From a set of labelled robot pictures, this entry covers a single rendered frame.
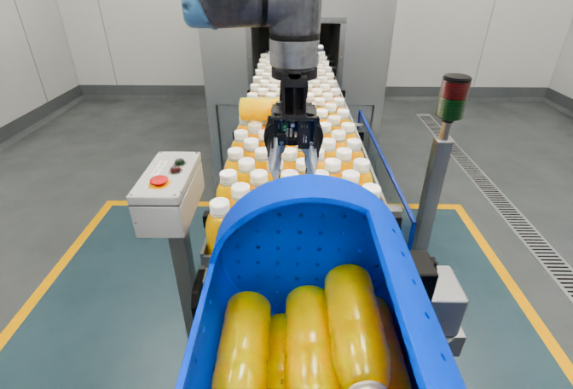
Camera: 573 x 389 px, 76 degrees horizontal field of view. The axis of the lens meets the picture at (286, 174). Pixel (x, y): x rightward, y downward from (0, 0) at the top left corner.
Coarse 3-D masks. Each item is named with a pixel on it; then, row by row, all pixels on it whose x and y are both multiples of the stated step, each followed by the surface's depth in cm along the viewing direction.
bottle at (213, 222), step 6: (210, 210) 73; (210, 216) 72; (216, 216) 71; (222, 216) 71; (210, 222) 71; (216, 222) 71; (210, 228) 71; (216, 228) 71; (210, 234) 72; (216, 234) 71; (210, 240) 73; (210, 246) 74; (210, 252) 75
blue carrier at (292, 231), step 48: (288, 192) 46; (336, 192) 46; (240, 240) 55; (288, 240) 55; (336, 240) 55; (384, 240) 41; (240, 288) 60; (288, 288) 60; (384, 288) 58; (192, 336) 40; (432, 336) 32; (192, 384) 40; (432, 384) 27
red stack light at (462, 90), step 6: (444, 84) 85; (450, 84) 84; (456, 84) 83; (462, 84) 83; (468, 84) 84; (444, 90) 86; (450, 90) 84; (456, 90) 84; (462, 90) 84; (468, 90) 85; (444, 96) 86; (450, 96) 85; (456, 96) 84; (462, 96) 84
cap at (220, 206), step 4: (212, 200) 72; (216, 200) 72; (220, 200) 72; (224, 200) 72; (228, 200) 72; (212, 204) 71; (216, 204) 71; (220, 204) 71; (224, 204) 71; (228, 204) 71; (212, 208) 70; (216, 208) 70; (220, 208) 70; (224, 208) 70; (228, 208) 71; (212, 212) 71; (216, 212) 70; (220, 212) 70; (224, 212) 71
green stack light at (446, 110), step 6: (438, 96) 88; (438, 102) 88; (444, 102) 86; (450, 102) 86; (456, 102) 85; (462, 102) 85; (438, 108) 88; (444, 108) 87; (450, 108) 86; (456, 108) 86; (462, 108) 86; (438, 114) 89; (444, 114) 87; (450, 114) 87; (456, 114) 87; (462, 114) 88; (450, 120) 87; (456, 120) 87
